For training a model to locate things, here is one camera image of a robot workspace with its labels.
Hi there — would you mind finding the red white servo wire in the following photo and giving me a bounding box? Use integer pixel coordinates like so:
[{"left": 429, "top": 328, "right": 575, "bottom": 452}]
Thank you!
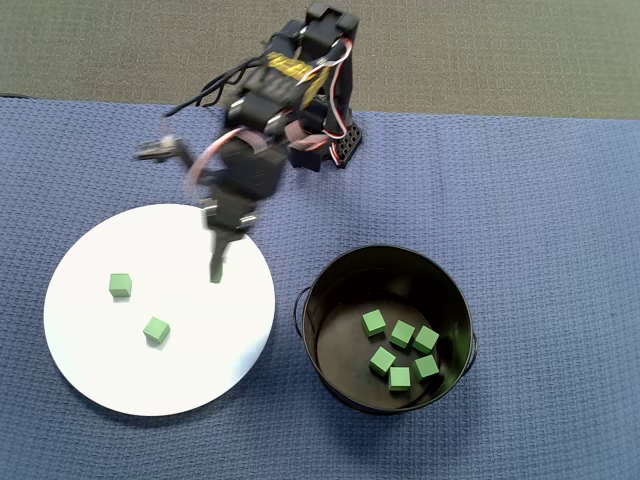
[
  {"left": 297, "top": 38, "right": 355, "bottom": 151},
  {"left": 187, "top": 127, "right": 274, "bottom": 201}
]

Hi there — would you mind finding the blue woven table cloth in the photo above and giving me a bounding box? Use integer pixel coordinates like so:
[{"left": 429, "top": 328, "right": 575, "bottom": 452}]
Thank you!
[{"left": 0, "top": 95, "right": 640, "bottom": 480}]

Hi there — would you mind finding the black metal bucket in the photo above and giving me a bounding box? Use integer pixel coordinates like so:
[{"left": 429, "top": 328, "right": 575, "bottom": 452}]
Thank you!
[{"left": 293, "top": 243, "right": 479, "bottom": 416}]

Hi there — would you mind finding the thick black base cable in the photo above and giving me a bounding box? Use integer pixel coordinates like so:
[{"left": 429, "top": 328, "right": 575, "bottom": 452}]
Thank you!
[{"left": 196, "top": 57, "right": 266, "bottom": 109}]

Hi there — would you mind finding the white round plate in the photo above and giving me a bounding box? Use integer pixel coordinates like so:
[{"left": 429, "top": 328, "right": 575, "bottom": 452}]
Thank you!
[{"left": 43, "top": 203, "right": 277, "bottom": 418}]

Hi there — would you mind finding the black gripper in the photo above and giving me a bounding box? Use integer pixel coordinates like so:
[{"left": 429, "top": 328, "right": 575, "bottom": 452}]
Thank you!
[{"left": 201, "top": 187, "right": 262, "bottom": 272}]

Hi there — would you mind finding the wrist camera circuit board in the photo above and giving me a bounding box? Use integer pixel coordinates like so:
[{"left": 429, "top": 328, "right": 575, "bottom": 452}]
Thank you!
[{"left": 133, "top": 137, "right": 181, "bottom": 164}]

